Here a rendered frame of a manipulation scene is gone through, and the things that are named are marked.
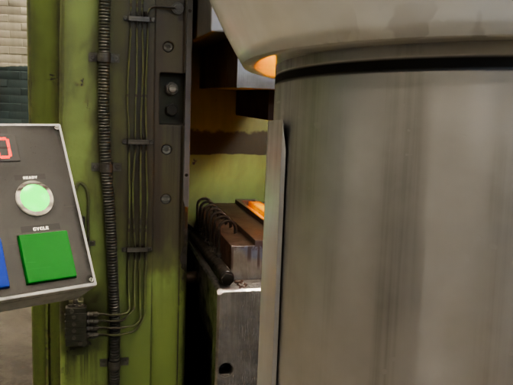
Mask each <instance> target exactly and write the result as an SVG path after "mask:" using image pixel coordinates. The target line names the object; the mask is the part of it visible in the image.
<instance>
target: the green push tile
mask: <svg viewBox="0 0 513 385"><path fill-rule="evenodd" d="M17 239H18V246H19V251H20V255H21V262H22V266H23V270H24V277H25V281H26V285H33V284H38V283H47V282H53V281H58V280H67V279H72V278H75V277H76V268H75V264H74V261H73V255H72V251H71V247H70V243H69V237H68V233H67V231H51V232H43V233H36V234H28V235H19V236H18V237H17Z"/></svg>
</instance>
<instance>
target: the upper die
mask: <svg viewBox="0 0 513 385"><path fill-rule="evenodd" d="M199 88H200V89H226V90H275V79H271V78H268V77H265V76H259V75H257V74H254V73H251V72H249V71H247V70H245V69H244V68H243V66H242V65H241V63H240V61H239V59H238V58H237V55H236V53H235V52H234V50H233V48H232V46H231V44H230V42H229V40H228V39H224V40H221V41H219V42H217V43H214V44H211V45H209V46H207V47H203V48H201V49H200V80H199Z"/></svg>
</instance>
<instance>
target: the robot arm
mask: <svg viewBox="0 0 513 385"><path fill-rule="evenodd" d="M209 1H210V3H211V6H212V8H213V9H214V11H215V14H216V16H217V18H218V20H219V22H220V25H221V27H222V29H223V31H224V33H225V35H226V37H227V38H228V40H229V42H230V44H231V46H232V48H233V50H234V52H235V53H236V55H237V58H238V59H239V61H240V63H241V65H242V66H243V68H244V69H245V70H247V71H249V72H251V73H254V74H257V75H259V76H265V77H268V78H271V79H275V95H274V113H273V121H268V131H267V150H266V185H265V204H264V223H263V259H262V276H261V295H260V331H259V350H258V368H257V385H513V0H209Z"/></svg>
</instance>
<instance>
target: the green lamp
mask: <svg viewBox="0 0 513 385"><path fill-rule="evenodd" d="M20 197H21V202H22V203H23V205H24V206H25V207H26V208H27V209H30V210H31V211H35V212H38V211H42V210H44V209H45V208H46V207H47V206H48V204H49V201H50V197H49V194H48V192H47V191H46V190H45V189H44V188H43V187H42V186H38V185H35V184H31V185H28V186H25V187H24V188H23V189H22V191H21V195H20Z"/></svg>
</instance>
